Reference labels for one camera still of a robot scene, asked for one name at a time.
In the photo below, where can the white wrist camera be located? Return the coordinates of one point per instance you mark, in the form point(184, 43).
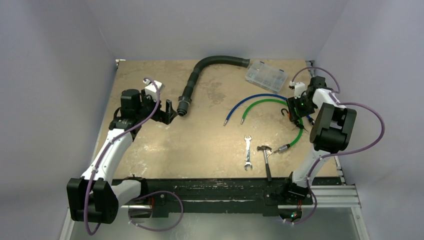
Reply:
point(299, 89)
point(153, 88)

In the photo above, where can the clear plastic organizer box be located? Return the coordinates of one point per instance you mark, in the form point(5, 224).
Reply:
point(266, 76)

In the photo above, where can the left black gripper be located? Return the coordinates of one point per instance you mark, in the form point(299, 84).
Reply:
point(163, 116)

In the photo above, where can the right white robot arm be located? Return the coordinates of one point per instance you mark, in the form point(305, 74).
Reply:
point(329, 135)

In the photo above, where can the small black hammer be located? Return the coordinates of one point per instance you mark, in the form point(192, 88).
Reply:
point(265, 149)

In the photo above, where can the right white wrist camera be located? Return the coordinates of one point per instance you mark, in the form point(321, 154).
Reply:
point(299, 89)

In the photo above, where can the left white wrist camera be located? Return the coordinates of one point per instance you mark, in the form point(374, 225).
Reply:
point(153, 88)

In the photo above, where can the orange black padlock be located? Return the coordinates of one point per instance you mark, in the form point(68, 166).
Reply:
point(286, 113)

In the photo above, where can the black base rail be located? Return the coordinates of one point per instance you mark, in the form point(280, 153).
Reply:
point(252, 195)

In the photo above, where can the silver open-end wrench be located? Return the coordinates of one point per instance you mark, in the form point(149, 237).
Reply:
point(248, 163)

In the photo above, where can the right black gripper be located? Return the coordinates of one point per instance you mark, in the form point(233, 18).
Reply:
point(298, 116)

